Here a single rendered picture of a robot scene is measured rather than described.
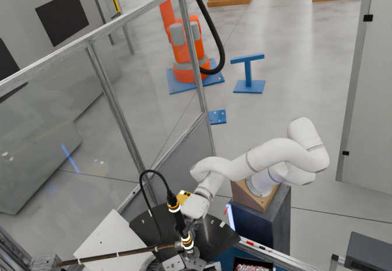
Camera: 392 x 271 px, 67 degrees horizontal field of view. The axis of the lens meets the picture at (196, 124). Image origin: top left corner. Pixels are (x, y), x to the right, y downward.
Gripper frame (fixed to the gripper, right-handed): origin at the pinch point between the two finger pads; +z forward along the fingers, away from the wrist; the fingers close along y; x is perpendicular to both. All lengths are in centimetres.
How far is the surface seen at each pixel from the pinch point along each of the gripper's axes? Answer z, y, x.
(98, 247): 17.5, 39.2, -15.7
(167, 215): -5.6, 13.5, -7.1
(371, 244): -36, -65, -22
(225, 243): -16.0, -7.4, -30.7
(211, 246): -10.9, -2.8, -28.6
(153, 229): 1.7, 16.9, -10.0
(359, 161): -180, -53, -113
